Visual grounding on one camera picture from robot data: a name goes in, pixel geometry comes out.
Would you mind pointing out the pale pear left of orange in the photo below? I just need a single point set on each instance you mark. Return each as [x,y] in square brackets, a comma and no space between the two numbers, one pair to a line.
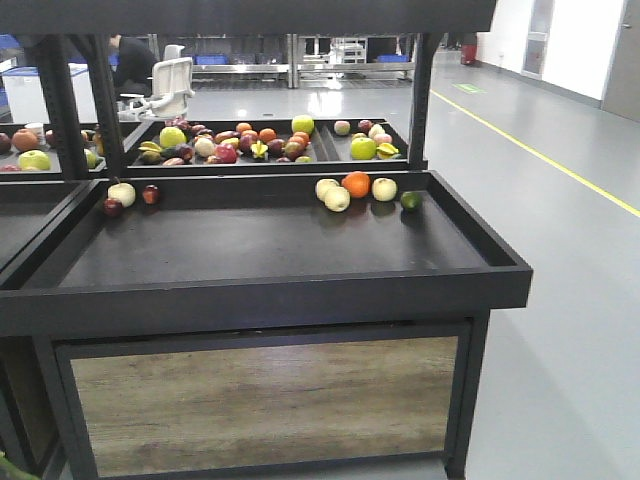
[323,185]

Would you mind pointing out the pale pear front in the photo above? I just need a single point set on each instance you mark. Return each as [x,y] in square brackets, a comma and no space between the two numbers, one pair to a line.
[337,199]

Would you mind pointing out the big green apple rear tray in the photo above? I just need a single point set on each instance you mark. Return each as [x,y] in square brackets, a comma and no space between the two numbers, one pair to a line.
[363,148]

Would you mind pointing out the pale pear of orange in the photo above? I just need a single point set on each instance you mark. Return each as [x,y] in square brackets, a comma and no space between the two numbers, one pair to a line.
[384,189]
[323,185]

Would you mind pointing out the small red apple left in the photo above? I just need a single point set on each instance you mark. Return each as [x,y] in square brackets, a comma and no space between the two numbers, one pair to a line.
[112,207]

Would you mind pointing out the white office chair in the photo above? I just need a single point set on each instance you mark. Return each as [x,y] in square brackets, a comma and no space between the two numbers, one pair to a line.
[171,88]

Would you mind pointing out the large orange back right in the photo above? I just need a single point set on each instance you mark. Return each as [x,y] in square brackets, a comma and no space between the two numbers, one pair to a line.
[357,183]

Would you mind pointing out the black rear fruit tray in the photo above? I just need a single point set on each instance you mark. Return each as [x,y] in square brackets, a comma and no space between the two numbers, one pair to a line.
[301,140]

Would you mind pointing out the pale apple back left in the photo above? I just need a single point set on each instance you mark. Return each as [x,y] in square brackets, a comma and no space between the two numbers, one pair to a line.
[123,192]

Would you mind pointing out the black wooden fruit stand left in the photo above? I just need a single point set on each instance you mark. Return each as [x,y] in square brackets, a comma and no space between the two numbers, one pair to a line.
[37,216]

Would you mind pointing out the black wooden fruit stand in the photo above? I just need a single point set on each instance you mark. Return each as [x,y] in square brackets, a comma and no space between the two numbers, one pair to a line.
[244,328]
[37,216]

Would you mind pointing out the black wooden fruit stand right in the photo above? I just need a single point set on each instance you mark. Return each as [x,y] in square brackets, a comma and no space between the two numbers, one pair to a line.
[244,328]

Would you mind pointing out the green lime back right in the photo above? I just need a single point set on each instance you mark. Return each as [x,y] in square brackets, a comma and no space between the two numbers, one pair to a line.
[411,201]

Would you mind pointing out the pale pear right of orange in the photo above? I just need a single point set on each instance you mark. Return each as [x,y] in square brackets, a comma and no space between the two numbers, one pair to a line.
[384,189]

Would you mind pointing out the small red apple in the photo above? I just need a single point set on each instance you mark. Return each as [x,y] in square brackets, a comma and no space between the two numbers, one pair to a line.
[151,194]
[112,207]

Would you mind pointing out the small red apple right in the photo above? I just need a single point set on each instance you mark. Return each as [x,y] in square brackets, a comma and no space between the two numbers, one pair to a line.
[151,194]

